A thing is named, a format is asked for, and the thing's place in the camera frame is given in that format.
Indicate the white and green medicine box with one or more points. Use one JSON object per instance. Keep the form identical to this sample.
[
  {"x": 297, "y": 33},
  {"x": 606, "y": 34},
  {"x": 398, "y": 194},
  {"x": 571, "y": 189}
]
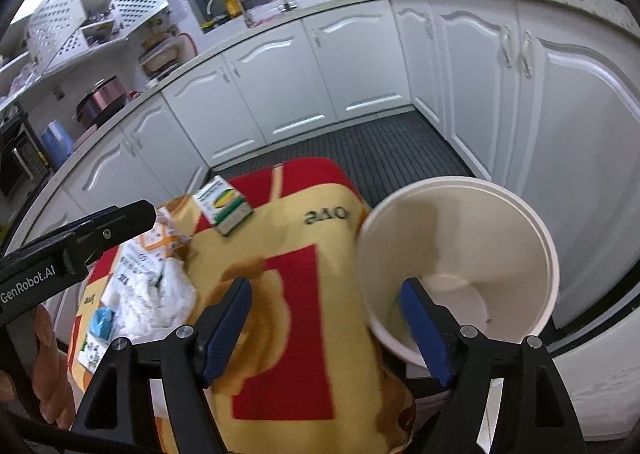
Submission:
[{"x": 220, "y": 201}]

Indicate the white perforated shelf rack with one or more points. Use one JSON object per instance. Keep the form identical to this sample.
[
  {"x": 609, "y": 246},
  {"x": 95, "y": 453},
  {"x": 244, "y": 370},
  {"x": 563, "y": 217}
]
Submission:
[{"x": 60, "y": 18}]

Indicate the person's left hand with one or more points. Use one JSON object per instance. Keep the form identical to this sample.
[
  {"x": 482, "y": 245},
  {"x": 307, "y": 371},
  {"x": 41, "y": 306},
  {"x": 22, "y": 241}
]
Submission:
[{"x": 50, "y": 369}]

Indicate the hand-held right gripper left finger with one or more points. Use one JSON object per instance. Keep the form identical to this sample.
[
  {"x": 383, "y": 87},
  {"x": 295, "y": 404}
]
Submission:
[{"x": 227, "y": 329}]

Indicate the white and orange medicine box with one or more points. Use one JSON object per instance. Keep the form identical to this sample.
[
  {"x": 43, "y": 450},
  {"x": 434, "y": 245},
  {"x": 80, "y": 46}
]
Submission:
[{"x": 160, "y": 236}]

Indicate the black ribbed floor mat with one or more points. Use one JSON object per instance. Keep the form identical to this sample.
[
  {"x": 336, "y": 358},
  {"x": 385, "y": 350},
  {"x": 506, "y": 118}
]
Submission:
[{"x": 380, "y": 148}]

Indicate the small blue packet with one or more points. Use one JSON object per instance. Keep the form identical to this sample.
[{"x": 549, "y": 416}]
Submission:
[{"x": 102, "y": 323}]

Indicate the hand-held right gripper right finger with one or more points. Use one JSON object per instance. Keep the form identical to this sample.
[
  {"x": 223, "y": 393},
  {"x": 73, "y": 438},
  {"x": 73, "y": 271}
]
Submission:
[{"x": 425, "y": 334}]

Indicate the chrome faucet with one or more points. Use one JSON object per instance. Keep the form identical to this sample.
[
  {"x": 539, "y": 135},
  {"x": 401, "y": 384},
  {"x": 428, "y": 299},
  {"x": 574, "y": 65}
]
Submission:
[{"x": 212, "y": 3}]

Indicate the row of white cabinet doors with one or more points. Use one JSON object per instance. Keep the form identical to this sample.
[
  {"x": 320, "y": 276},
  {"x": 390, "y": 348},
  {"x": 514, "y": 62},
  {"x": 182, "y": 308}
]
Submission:
[{"x": 475, "y": 73}]

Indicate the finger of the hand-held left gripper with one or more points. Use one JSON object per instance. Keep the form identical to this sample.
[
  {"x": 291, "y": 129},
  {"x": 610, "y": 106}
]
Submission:
[{"x": 115, "y": 226}]

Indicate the white plastic wrapper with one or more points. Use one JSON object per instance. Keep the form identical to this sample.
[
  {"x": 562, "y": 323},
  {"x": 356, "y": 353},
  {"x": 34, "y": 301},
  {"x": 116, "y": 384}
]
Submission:
[{"x": 150, "y": 299}]

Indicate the black microwave oven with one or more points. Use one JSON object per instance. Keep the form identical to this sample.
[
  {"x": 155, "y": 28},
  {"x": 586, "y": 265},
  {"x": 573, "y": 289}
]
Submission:
[{"x": 20, "y": 158}]

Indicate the red and yellow printed blanket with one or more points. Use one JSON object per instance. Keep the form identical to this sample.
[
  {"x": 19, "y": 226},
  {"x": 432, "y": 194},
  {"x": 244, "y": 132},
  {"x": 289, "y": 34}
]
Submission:
[{"x": 300, "y": 334}]

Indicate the yellow oil bottle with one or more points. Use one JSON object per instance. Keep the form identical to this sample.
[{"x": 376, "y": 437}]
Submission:
[{"x": 234, "y": 4}]

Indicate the blue plastic container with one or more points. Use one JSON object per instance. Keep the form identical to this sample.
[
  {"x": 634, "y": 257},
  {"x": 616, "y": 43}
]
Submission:
[{"x": 56, "y": 143}]

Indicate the small white and green packet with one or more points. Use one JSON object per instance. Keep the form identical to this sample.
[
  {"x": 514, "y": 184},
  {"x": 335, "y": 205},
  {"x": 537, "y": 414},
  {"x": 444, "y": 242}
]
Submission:
[{"x": 92, "y": 351}]

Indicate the white plastic bucket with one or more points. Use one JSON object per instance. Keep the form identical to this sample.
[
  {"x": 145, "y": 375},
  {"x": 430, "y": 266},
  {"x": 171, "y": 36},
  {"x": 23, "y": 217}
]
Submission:
[{"x": 450, "y": 234}]

